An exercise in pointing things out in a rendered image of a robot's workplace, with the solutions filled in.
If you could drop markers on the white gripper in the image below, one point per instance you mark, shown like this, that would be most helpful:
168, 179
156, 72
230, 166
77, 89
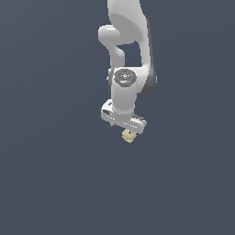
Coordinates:
122, 119

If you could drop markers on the small beige object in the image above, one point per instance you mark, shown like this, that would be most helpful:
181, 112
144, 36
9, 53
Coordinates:
127, 136

